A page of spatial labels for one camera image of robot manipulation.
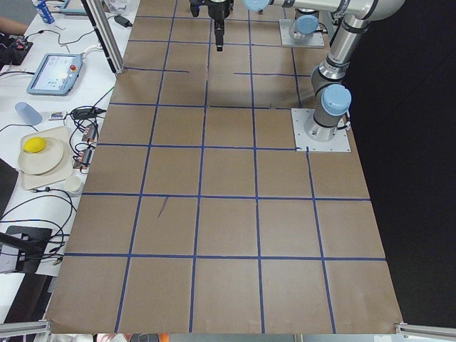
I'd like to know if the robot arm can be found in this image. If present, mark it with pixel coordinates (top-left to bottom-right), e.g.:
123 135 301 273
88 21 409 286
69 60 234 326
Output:
289 8 325 40
243 0 404 142

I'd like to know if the aluminium frame post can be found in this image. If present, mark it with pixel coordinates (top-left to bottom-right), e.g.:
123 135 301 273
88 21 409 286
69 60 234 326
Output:
81 0 124 75

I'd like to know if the yellow lemon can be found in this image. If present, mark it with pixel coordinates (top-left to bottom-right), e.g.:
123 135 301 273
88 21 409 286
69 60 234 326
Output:
23 137 47 153

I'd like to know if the beige plate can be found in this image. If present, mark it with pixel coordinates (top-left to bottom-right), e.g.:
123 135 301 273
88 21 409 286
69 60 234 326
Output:
18 138 64 175

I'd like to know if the teach pendant tablet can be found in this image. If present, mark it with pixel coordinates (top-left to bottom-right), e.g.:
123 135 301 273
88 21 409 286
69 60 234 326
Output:
26 53 83 96

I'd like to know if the black power adapter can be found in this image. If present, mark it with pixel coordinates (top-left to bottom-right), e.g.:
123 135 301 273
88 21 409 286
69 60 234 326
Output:
114 14 133 28

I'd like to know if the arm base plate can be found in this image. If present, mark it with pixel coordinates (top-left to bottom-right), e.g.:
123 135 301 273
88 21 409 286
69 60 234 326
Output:
279 19 325 48
291 108 351 152

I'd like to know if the beige tray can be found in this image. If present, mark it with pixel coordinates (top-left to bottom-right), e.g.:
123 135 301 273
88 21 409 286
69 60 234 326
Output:
18 126 73 190

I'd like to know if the blue plastic cup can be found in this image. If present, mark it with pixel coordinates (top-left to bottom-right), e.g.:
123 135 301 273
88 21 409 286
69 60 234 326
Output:
15 102 42 126

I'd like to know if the white paper cup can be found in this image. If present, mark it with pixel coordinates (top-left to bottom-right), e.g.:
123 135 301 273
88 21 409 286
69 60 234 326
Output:
63 176 84 196

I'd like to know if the milk carton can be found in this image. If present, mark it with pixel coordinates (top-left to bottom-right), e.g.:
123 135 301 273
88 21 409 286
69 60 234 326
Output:
31 0 55 24

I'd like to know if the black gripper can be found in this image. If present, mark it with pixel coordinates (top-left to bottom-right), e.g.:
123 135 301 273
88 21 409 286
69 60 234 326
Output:
206 0 234 52

